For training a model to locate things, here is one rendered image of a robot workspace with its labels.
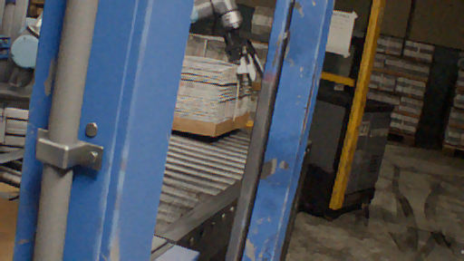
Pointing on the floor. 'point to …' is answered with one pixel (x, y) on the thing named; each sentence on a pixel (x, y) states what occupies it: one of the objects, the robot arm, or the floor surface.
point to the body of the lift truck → (368, 160)
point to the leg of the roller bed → (292, 217)
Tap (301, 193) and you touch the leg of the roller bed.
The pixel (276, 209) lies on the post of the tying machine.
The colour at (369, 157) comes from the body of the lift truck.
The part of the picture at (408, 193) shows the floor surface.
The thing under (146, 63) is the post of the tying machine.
